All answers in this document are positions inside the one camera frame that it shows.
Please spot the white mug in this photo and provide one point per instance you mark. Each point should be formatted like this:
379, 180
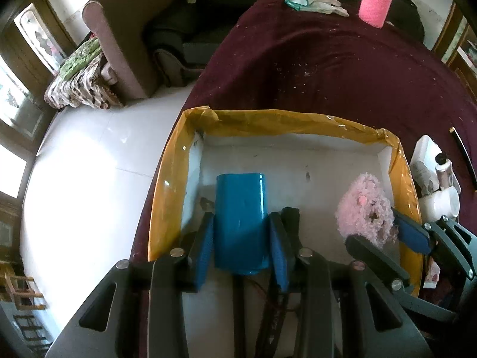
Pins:
439, 203

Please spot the black stick gold ends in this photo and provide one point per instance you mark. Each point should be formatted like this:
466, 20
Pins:
464, 149

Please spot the white charger adapter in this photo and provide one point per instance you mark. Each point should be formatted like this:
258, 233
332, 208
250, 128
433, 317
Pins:
425, 149

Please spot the green cloth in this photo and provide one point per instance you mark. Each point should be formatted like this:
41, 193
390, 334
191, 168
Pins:
80, 57

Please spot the brown armchair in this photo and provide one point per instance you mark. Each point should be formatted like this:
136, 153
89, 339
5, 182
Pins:
123, 44

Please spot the white foam box yellow tape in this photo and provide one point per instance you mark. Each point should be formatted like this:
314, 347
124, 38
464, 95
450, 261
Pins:
279, 164

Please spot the wooden chair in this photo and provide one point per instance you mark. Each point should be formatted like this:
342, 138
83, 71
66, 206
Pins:
22, 279

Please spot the white work gloves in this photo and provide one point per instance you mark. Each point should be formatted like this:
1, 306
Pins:
316, 0

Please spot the pink fluffy pouch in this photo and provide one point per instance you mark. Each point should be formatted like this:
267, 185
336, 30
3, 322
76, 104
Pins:
357, 209

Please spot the patterned blanket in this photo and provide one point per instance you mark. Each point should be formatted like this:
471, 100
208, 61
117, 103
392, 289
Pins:
82, 89

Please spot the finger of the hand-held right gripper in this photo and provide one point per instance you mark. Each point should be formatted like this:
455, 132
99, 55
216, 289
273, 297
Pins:
410, 231
372, 253

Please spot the wooden door glass panels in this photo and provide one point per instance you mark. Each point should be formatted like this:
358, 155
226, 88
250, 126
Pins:
15, 63

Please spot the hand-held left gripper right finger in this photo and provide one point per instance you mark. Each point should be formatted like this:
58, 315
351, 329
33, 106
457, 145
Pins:
279, 253

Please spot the maroon cloth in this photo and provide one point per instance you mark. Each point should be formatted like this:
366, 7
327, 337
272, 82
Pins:
335, 74

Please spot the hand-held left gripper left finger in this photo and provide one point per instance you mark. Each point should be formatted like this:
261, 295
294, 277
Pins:
203, 253

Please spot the blue cylindrical can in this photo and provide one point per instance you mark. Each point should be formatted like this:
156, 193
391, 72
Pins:
240, 223

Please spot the black sofa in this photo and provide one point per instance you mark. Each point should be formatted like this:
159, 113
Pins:
201, 7

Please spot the pink white packet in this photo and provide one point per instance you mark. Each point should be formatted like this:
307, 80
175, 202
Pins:
431, 274

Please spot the wooden cabinet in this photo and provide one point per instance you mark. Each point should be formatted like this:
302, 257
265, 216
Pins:
456, 48

